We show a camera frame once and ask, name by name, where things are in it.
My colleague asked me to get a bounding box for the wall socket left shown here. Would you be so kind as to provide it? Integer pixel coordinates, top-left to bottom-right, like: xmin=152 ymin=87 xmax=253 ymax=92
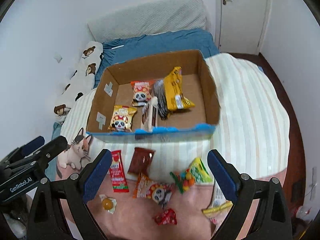
xmin=54 ymin=53 xmax=62 ymax=63

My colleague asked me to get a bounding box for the cardboard milk box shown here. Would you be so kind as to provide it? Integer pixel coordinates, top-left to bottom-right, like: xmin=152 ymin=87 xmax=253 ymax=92
xmin=86 ymin=50 xmax=220 ymax=142

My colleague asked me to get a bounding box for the brown snack packet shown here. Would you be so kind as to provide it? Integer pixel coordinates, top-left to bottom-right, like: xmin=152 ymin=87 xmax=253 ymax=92
xmin=128 ymin=147 xmax=156 ymax=176

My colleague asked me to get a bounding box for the orange panda snack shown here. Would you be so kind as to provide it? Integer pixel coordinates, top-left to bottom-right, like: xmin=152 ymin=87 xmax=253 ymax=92
xmin=131 ymin=80 xmax=155 ymax=107
xmin=133 ymin=173 xmax=175 ymax=209

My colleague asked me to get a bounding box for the yellow black snack bag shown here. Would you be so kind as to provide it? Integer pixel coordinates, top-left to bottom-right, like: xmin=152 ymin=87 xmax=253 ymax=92
xmin=153 ymin=66 xmax=195 ymax=120

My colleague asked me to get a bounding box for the white power strip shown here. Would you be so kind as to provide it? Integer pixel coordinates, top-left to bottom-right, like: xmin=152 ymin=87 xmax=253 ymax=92
xmin=310 ymin=167 xmax=317 ymax=201

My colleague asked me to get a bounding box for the small red packet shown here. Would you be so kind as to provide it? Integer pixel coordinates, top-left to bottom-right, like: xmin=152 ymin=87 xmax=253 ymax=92
xmin=153 ymin=208 xmax=177 ymax=225

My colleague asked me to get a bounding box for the blue bed sheet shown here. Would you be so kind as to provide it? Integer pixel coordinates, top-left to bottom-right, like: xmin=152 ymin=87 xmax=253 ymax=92
xmin=44 ymin=28 xmax=264 ymax=181

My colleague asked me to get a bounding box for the red long snack packet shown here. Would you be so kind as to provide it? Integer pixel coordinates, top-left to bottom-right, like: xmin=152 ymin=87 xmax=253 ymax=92
xmin=109 ymin=150 xmax=129 ymax=193

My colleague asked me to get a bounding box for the white door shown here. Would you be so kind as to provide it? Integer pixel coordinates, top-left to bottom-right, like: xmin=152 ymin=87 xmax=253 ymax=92
xmin=216 ymin=0 xmax=271 ymax=55

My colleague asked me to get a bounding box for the yellow panda snack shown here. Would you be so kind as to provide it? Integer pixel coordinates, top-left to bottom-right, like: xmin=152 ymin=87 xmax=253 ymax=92
xmin=108 ymin=105 xmax=137 ymax=132

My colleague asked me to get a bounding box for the clear jelly candy packet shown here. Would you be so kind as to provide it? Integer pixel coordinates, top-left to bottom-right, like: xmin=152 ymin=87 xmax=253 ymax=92
xmin=99 ymin=194 xmax=117 ymax=214

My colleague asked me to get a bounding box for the white cookie packet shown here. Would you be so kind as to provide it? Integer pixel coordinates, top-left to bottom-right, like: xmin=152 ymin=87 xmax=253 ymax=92
xmin=209 ymin=181 xmax=227 ymax=207

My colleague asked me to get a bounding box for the green candy bag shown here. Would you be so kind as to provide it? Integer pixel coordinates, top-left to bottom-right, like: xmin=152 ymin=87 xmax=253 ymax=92
xmin=170 ymin=157 xmax=213 ymax=194

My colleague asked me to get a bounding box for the bear print pillow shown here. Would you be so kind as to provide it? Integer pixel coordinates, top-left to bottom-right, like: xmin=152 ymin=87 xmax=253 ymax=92
xmin=53 ymin=41 xmax=103 ymax=124

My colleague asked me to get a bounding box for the grey headboard cushion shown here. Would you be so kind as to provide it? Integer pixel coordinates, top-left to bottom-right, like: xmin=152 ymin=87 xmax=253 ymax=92
xmin=87 ymin=0 xmax=210 ymax=43

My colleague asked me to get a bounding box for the beige chocolate stick packet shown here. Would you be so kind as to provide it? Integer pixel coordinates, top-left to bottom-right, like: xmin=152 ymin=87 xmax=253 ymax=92
xmin=140 ymin=96 xmax=158 ymax=132

